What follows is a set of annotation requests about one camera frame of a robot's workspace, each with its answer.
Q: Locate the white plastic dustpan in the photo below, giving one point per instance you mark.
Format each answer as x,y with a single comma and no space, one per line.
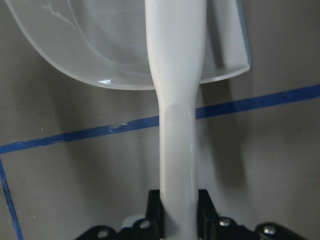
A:
170,46

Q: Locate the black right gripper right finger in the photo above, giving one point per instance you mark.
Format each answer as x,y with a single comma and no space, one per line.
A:
206,215

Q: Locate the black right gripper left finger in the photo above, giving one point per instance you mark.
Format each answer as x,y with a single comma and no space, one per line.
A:
155,214

